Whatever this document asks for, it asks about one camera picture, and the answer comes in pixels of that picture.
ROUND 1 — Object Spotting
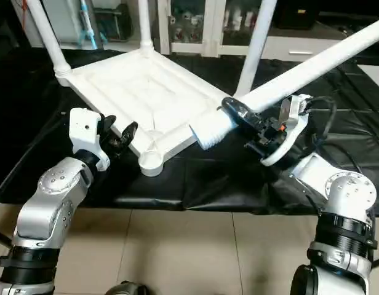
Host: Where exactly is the white drawer unit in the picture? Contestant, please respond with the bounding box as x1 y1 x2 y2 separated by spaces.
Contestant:
263 36 338 62

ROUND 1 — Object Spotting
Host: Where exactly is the white plastic table top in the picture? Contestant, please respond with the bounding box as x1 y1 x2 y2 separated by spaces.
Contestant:
53 49 234 178

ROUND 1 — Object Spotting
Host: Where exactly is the teal plastic object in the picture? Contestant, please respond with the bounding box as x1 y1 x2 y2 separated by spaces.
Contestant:
78 0 102 50

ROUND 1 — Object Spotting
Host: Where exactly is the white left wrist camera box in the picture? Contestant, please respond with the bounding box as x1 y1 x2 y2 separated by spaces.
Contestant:
68 109 111 173

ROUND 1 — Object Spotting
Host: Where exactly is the white glass door cabinet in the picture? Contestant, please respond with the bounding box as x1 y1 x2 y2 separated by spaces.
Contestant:
158 0 277 59

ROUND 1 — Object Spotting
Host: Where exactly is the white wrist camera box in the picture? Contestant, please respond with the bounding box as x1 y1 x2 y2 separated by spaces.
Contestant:
260 94 313 168
68 109 111 173

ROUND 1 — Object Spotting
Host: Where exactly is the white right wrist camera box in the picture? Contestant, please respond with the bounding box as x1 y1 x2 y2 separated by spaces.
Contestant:
260 94 313 168

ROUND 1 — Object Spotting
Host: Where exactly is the white plastic table leg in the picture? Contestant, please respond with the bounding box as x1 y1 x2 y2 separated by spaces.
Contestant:
236 0 278 98
25 0 74 79
138 0 155 55
189 15 379 151

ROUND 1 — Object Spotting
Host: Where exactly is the white flat board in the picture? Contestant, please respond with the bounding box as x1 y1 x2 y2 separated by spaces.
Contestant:
361 65 379 94

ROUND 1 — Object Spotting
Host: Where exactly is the black work mat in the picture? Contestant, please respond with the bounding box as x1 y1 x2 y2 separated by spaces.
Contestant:
0 46 379 217

